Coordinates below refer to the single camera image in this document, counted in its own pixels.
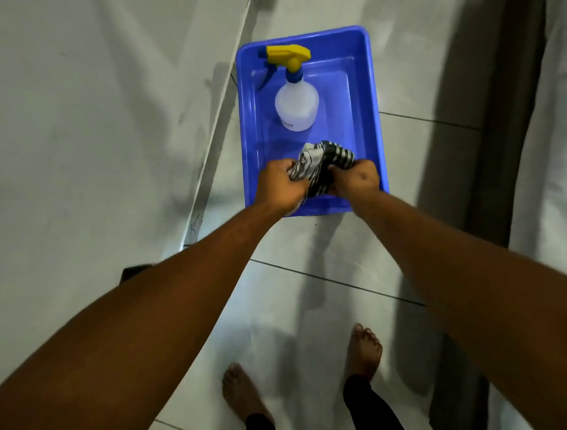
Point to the person's right fingers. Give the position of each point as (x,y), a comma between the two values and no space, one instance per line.
(339,179)

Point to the person's left black trouser leg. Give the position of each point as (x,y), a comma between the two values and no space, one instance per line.
(259,421)

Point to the black and white striped cloth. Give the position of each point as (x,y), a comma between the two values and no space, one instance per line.
(320,164)

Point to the person's right foot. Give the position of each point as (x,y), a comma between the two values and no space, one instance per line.
(363,352)

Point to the person's left hand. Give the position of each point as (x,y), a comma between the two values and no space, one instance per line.
(277,186)

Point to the person's left forearm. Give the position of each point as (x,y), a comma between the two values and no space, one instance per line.
(133,319)

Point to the person's right hand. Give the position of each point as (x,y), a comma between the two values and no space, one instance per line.
(354,179)

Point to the person's foot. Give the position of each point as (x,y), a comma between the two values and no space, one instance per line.
(363,352)
(242,392)

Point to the small black object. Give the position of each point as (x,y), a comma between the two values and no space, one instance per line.
(133,272)

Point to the person's black trouser leg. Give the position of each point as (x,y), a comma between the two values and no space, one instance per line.
(367,405)
(259,421)

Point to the person's right black trouser leg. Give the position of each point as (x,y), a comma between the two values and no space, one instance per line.
(367,405)

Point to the blue plastic tray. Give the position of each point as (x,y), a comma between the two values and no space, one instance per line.
(310,115)

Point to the person's left fingers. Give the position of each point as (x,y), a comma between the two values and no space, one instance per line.
(297,188)

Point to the white spray bottle yellow trigger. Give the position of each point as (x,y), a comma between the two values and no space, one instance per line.
(296,95)

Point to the person's left foot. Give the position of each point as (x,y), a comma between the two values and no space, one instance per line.
(242,392)

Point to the person's right forearm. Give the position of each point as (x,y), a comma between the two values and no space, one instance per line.
(469,288)

